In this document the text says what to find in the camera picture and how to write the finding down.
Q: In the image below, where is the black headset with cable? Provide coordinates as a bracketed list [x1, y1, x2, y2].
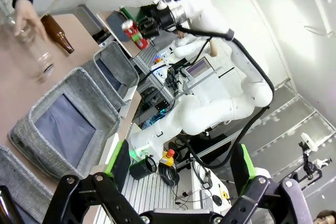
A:
[191, 159, 214, 191]

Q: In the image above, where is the red drink can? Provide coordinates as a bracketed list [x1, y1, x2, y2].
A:
[121, 19, 150, 50]

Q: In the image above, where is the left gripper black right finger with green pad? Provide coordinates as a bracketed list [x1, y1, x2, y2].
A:
[219, 143, 316, 224]

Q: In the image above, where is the clear glass bottle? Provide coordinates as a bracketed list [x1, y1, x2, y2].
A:
[0, 11, 56, 83]

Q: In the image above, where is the dark grey box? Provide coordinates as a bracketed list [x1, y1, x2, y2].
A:
[106, 10, 127, 43]

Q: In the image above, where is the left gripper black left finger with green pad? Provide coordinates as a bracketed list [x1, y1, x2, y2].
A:
[43, 140, 148, 224]

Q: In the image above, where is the coiled black cable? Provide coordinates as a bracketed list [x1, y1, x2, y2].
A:
[158, 164, 181, 187]

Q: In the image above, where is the bystander's bare forearm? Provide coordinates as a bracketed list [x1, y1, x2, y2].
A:
[209, 38, 220, 58]

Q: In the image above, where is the grey fabric basket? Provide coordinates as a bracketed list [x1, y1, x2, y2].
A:
[7, 67, 122, 183]
[83, 40, 140, 110]
[0, 144, 54, 223]

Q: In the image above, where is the white camera on stand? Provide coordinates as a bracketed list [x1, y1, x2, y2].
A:
[300, 132, 318, 153]

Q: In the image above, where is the small monitor screen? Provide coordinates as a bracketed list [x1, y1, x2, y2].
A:
[184, 56, 211, 78]

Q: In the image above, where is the brown glass bottle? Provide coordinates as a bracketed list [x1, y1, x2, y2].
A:
[40, 14, 76, 55]

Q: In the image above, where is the person's hand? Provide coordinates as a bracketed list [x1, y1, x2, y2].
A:
[14, 0, 48, 44]

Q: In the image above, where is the yellow red emergency stop button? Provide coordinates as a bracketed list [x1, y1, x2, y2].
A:
[159, 148, 176, 167]

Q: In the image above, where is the black cable hose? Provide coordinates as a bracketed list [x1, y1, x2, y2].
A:
[175, 24, 276, 169]

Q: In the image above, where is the black cylindrical cup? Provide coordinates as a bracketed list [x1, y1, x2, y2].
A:
[129, 156, 159, 181]

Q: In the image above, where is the dark glass bottle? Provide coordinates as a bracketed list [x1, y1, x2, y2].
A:
[0, 185, 26, 224]

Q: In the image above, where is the bystander's head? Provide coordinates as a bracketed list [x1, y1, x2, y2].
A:
[313, 209, 336, 224]

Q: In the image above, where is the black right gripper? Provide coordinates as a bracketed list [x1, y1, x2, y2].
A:
[131, 4, 177, 42]

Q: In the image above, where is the green flat board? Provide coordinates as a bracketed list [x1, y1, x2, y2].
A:
[119, 5, 148, 23]

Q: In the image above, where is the black camera stand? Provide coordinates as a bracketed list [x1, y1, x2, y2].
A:
[282, 142, 332, 191]

